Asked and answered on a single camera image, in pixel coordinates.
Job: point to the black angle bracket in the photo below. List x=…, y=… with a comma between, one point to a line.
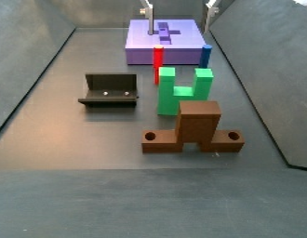
x=110, y=88

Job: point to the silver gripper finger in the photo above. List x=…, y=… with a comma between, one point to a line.
x=213, y=8
x=147, y=11

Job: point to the brown T-shaped block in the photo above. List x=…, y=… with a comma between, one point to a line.
x=197, y=127

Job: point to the green U-shaped block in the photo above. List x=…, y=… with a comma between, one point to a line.
x=171, y=93

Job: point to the purple board with cross slot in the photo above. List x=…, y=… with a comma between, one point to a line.
x=178, y=35

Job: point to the red cylindrical peg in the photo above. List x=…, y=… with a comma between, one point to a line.
x=158, y=62

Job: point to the blue cylindrical peg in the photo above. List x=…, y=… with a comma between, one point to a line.
x=205, y=58

